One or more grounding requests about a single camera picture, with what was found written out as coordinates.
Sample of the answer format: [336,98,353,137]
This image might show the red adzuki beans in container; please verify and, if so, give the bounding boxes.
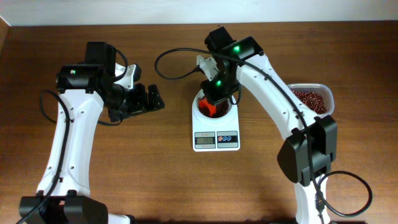
[293,91,326,114]

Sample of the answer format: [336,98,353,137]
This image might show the white digital kitchen scale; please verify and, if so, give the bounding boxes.
[192,104,241,152]

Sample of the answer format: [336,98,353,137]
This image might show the clear plastic food container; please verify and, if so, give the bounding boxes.
[288,83,335,118]

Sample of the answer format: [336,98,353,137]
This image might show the white round bowl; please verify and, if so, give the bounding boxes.
[193,90,234,119]

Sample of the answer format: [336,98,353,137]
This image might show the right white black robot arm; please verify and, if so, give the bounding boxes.
[201,27,338,223]

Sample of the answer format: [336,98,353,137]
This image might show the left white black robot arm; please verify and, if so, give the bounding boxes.
[19,42,165,223]

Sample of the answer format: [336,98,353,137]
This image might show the red adzuki beans in bowl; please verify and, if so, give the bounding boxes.
[212,100,229,118]

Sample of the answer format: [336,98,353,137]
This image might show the orange plastic measuring scoop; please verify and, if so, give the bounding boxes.
[198,96,217,118]

